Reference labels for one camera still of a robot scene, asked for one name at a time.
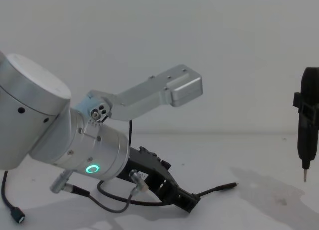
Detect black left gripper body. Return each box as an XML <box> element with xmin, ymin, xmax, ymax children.
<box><xmin>116</xmin><ymin>146</ymin><xmax>173</xmax><ymax>191</ymax></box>

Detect thin black cable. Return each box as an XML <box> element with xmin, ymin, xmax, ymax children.
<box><xmin>96</xmin><ymin>180</ymin><xmax>239</xmax><ymax>206</ymax></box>

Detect white table cloth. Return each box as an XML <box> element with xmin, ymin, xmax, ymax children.
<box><xmin>0</xmin><ymin>132</ymin><xmax>319</xmax><ymax>230</ymax></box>

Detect black pen-shaped tool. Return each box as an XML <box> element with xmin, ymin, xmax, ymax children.
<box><xmin>292</xmin><ymin>66</ymin><xmax>319</xmax><ymax>183</ymax></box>

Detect dark gripper cable silver plugs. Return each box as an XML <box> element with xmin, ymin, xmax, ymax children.
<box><xmin>49</xmin><ymin>169</ymin><xmax>151</xmax><ymax>212</ymax></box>

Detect black cable with flat plug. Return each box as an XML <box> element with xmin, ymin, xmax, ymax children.
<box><xmin>1</xmin><ymin>170</ymin><xmax>26</xmax><ymax>225</ymax></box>

